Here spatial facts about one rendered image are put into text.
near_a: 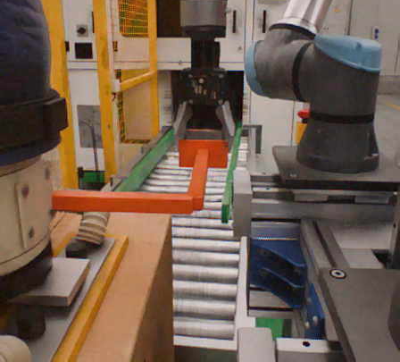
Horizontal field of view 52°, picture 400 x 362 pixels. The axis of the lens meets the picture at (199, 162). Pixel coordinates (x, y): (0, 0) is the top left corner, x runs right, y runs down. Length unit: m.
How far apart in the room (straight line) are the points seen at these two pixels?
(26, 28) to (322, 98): 0.50
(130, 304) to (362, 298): 0.28
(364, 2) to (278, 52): 9.22
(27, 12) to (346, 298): 0.41
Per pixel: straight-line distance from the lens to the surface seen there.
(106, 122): 2.16
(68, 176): 1.76
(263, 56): 0.84
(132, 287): 0.59
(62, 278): 0.53
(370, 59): 0.76
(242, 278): 1.24
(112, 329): 0.52
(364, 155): 0.77
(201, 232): 1.60
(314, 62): 0.77
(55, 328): 0.50
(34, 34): 0.45
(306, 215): 0.79
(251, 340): 0.43
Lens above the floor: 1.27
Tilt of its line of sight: 17 degrees down
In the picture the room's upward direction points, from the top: straight up
